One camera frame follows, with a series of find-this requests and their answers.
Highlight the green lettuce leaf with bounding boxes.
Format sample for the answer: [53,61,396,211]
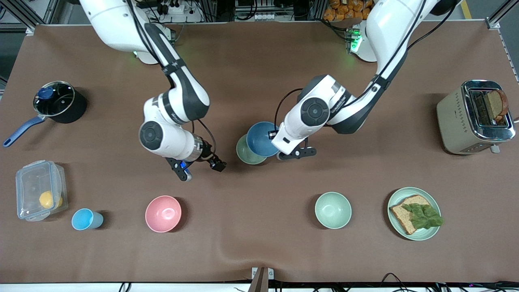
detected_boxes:
[401,203,444,230]

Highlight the black pot with blue handle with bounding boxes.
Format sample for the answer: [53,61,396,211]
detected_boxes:
[3,81,88,148]

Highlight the clear plastic lidded container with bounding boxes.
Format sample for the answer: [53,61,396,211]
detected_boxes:
[15,160,68,222]

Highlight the orange snack bags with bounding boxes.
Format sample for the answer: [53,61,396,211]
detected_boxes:
[324,0,374,21]

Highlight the blue plastic cup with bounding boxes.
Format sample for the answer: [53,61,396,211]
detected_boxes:
[71,208,104,231]

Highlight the glass lid with blue knob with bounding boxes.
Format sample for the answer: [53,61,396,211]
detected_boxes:
[33,81,76,118]

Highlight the pink bowl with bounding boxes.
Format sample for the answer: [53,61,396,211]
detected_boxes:
[145,195,182,233]

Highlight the black looped floor cable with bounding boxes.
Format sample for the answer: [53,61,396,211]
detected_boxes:
[381,273,408,292]

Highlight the blue bowl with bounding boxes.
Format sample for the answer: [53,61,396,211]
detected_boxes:
[246,121,281,158]

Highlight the small white power strip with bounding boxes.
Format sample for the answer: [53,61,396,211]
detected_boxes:
[255,12,291,21]

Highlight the aluminium frame profile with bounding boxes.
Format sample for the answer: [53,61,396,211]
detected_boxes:
[0,0,62,36]
[486,0,515,30]

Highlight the green bowl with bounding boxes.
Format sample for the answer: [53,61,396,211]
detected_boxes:
[315,192,352,230]
[236,134,268,165]

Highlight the white power strip with plugs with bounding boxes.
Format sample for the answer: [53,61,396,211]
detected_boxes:
[138,0,204,23]

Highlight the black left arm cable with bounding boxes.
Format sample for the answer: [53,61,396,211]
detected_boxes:
[274,0,461,131]

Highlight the brown table cloth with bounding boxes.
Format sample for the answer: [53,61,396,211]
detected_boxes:
[0,22,519,283]

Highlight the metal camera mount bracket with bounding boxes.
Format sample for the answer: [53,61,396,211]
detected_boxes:
[248,266,275,292]

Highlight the yellow lemon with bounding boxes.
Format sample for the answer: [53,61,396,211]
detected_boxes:
[39,190,64,210]

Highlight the brown bread slice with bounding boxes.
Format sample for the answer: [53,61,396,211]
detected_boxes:
[389,195,431,236]

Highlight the brown toast slice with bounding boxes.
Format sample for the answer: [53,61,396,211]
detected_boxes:
[484,89,510,122]

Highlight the beige and chrome toaster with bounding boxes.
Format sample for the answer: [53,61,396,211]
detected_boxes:
[436,79,517,155]

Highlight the green plate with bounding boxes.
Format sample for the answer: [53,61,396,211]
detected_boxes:
[387,187,442,241]

